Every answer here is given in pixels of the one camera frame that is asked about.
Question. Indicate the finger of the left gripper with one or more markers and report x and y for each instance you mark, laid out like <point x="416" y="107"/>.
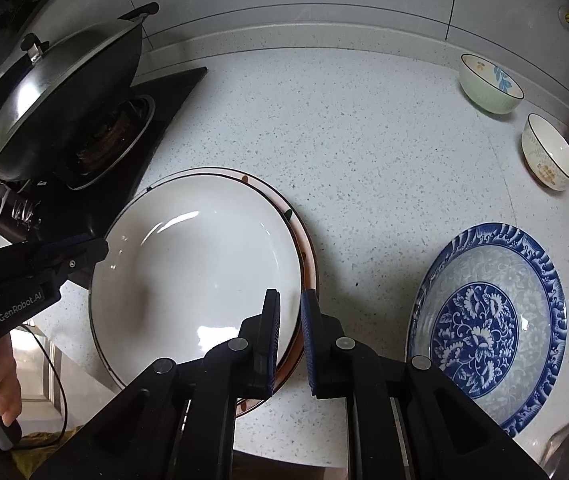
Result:
<point x="75" y="258"/>

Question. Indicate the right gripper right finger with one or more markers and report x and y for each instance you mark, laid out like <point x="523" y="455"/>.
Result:
<point x="405" y="420"/>

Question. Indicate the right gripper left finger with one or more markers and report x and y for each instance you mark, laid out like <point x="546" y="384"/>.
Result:
<point x="176" y="421"/>

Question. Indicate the orange rimmed white dish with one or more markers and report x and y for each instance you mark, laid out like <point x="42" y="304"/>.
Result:
<point x="194" y="279"/>

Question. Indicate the blue white porcelain bowl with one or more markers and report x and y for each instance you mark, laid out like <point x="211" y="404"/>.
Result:
<point x="490" y="313"/>

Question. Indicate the patterned plate front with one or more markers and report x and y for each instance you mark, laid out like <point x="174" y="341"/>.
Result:
<point x="294" y="269"/>

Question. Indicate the white bowl gold rim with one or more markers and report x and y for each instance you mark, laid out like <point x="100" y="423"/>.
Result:
<point x="546" y="152"/>

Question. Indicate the green bowl blue leaf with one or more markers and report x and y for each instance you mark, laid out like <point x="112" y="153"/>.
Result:
<point x="488" y="85"/>

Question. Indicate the person left hand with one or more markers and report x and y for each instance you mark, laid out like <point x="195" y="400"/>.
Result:
<point x="10" y="389"/>

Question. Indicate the black gas stove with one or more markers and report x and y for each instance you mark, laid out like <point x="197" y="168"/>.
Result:
<point x="82" y="185"/>

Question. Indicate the black wok with lid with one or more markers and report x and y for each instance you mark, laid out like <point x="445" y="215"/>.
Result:
<point x="66" y="81"/>

